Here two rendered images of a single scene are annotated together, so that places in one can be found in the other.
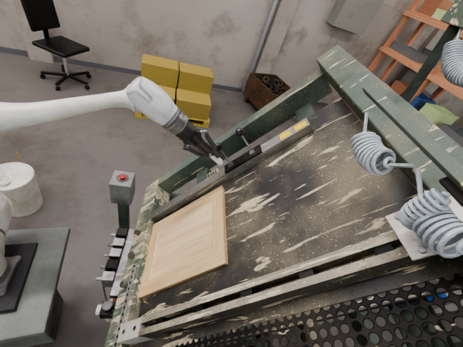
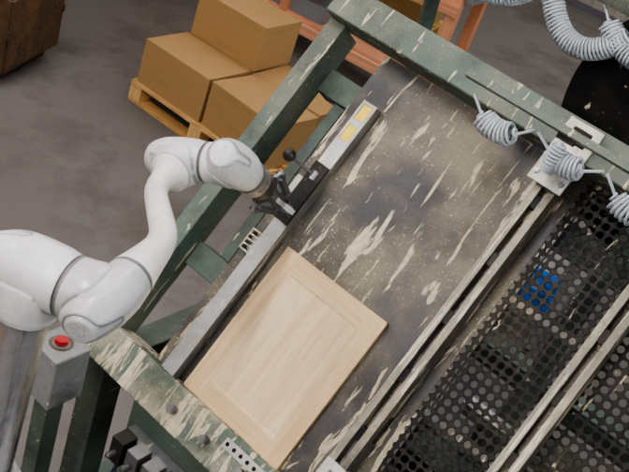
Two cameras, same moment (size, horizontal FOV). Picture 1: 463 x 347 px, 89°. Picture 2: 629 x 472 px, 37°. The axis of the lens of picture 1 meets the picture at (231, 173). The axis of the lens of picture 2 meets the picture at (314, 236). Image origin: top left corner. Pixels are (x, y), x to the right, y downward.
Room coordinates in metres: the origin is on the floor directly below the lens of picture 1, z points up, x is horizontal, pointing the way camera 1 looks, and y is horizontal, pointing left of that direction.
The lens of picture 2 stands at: (-0.98, 1.45, 2.71)
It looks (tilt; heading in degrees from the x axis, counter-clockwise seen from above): 31 degrees down; 319
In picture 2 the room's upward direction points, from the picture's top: 20 degrees clockwise
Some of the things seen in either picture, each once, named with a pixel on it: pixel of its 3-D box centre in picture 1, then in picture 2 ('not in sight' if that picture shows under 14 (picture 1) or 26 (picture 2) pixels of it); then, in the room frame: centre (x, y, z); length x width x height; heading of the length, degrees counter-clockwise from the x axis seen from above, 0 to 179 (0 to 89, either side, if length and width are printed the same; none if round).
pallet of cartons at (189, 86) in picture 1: (176, 91); not in sight; (3.18, 1.25, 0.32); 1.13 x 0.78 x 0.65; 120
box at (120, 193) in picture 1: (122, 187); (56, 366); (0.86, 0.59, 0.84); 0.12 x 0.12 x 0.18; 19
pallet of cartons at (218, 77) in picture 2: not in sight; (248, 81); (3.51, -1.50, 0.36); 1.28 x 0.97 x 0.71; 32
